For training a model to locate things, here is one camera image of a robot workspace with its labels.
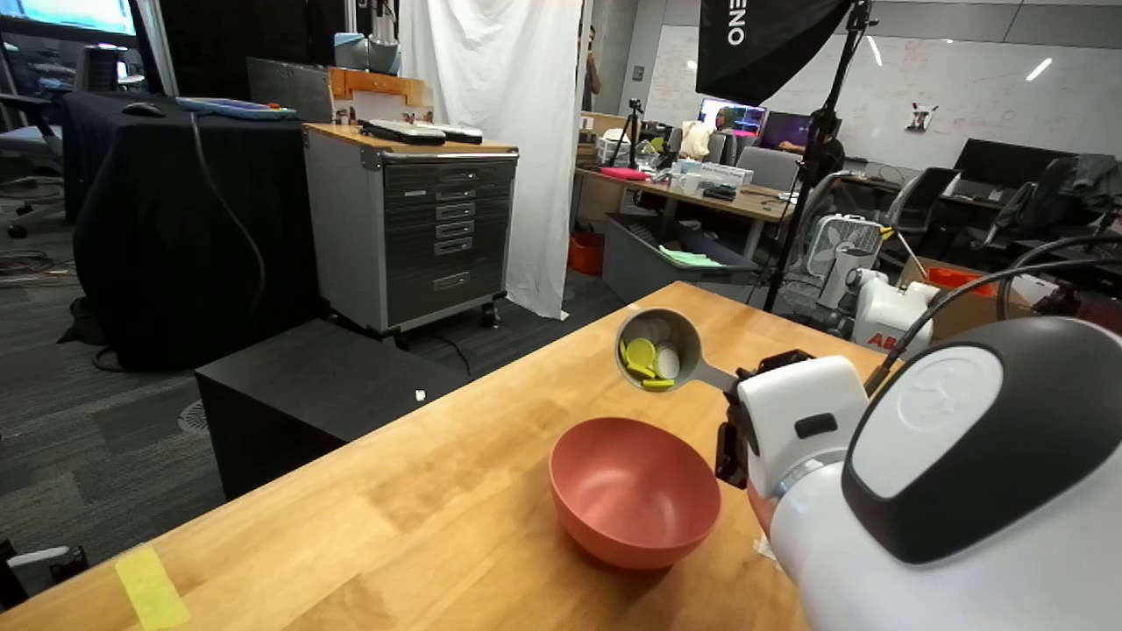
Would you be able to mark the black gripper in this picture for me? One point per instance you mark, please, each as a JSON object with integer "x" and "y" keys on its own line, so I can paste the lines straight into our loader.
{"x": 729, "y": 450}

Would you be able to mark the grey measuring cup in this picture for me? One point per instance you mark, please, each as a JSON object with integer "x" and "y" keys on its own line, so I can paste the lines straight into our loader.
{"x": 684, "y": 337}

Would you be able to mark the yellow and white candy pieces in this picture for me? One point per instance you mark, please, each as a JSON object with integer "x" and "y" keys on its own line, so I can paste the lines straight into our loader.
{"x": 641, "y": 357}

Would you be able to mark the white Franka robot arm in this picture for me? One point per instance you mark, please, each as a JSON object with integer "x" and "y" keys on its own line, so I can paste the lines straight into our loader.
{"x": 992, "y": 468}

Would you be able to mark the pink bowl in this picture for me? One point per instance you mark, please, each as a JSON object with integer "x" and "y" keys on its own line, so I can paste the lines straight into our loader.
{"x": 633, "y": 502}

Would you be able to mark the white ABB robot part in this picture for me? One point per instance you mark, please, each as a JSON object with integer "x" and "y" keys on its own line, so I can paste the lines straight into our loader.
{"x": 888, "y": 305}

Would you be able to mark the white box fan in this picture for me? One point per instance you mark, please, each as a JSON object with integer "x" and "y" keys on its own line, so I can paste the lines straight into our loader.
{"x": 841, "y": 245}

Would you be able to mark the red box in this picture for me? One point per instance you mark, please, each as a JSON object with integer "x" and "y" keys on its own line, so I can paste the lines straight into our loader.
{"x": 583, "y": 250}

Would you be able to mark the cluttered wooden desk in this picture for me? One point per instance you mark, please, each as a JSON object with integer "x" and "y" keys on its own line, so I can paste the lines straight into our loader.
{"x": 724, "y": 200}

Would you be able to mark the cardboard box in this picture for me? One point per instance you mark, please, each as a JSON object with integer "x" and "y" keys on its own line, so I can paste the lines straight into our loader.
{"x": 969, "y": 305}

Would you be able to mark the purple laptop screen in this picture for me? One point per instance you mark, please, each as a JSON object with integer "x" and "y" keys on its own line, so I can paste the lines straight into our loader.
{"x": 789, "y": 126}

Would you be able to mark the black light stand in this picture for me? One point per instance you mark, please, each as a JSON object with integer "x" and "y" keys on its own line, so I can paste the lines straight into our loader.
{"x": 817, "y": 126}

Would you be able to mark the grey metal drawer cabinet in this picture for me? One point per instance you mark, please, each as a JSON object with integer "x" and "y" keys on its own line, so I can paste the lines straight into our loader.
{"x": 432, "y": 232}

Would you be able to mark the black storage crates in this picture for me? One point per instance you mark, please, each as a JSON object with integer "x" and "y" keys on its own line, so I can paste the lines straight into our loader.
{"x": 1017, "y": 187}

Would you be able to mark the white curtain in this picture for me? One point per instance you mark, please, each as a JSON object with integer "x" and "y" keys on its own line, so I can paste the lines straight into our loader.
{"x": 501, "y": 118}

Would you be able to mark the black softbox light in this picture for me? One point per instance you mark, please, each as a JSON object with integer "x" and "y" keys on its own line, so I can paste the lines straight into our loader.
{"x": 760, "y": 48}

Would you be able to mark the black low platform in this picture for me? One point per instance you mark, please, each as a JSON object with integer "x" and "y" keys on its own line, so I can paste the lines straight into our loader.
{"x": 303, "y": 387}

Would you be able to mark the black keyboard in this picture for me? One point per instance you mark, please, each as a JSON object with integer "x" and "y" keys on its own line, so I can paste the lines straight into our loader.
{"x": 405, "y": 126}

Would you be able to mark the open wooden box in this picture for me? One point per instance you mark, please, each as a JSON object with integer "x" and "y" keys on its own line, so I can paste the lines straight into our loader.
{"x": 374, "y": 87}

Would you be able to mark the yellow tape strip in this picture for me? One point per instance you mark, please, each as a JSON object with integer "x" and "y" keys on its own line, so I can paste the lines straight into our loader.
{"x": 147, "y": 591}

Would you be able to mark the black draped table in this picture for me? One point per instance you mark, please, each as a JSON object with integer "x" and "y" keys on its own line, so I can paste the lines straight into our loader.
{"x": 161, "y": 232}

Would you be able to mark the black backdrop panel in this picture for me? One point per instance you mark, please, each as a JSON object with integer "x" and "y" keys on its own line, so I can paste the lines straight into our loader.
{"x": 234, "y": 39}

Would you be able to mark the dark mug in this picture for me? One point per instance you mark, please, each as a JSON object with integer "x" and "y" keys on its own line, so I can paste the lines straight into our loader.
{"x": 102, "y": 68}

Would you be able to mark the bright monitor screen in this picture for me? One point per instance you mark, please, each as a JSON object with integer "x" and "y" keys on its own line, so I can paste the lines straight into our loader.
{"x": 71, "y": 15}

